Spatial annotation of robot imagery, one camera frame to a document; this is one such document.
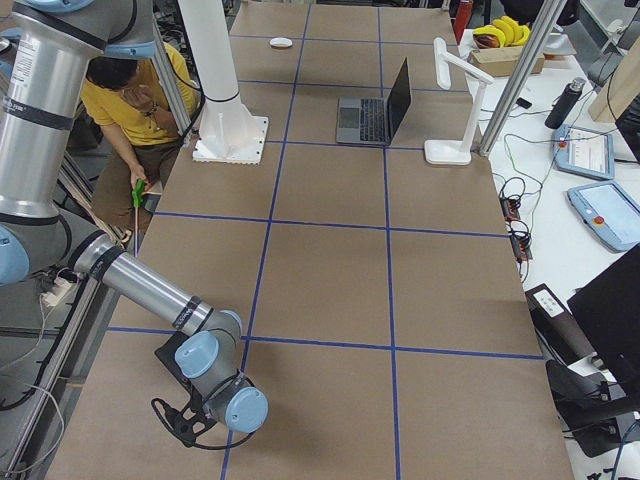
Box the dark box with white label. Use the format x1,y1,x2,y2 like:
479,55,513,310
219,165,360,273
525,284,597,365

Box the person in yellow shirt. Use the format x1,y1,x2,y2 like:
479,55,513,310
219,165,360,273
81,56,182,232

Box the black wallet case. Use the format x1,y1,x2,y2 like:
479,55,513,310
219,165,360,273
154,332,190,390

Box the far blue teach pendant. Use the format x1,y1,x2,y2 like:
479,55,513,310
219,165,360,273
552,124,615,180

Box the aluminium frame post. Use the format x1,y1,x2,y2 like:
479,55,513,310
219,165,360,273
478,0,566,157

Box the white wireless mouse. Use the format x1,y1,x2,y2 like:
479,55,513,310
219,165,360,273
269,37,293,49

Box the blue teach pendant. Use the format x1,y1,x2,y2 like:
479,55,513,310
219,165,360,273
567,180,639,252
552,124,615,180

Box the white desk lamp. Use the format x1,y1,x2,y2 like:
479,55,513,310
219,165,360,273
424,37,494,166

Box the red cylinder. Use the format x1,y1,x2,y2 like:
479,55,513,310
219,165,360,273
453,0,473,43

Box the brown cardboard box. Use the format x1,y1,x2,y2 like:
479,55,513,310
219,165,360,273
467,46,523,77

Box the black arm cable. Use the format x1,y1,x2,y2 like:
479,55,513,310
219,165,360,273
150,369,256,451

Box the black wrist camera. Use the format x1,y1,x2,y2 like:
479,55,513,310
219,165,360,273
161,393,218,451

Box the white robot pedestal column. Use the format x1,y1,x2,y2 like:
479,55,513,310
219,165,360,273
179,0,269,165

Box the black monitor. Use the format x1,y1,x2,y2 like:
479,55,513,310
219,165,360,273
568,246,639,394

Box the green object in hands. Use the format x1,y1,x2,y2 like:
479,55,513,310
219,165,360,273
131,179,146,209

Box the grey laptop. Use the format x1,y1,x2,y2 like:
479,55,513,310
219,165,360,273
336,59,412,146

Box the black water bottle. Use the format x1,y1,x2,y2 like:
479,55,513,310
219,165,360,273
544,77,586,130

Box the near blue teach pendant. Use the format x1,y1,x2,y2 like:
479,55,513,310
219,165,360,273
567,180,639,252

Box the yellow bananas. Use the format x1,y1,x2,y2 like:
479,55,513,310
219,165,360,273
472,16,531,49

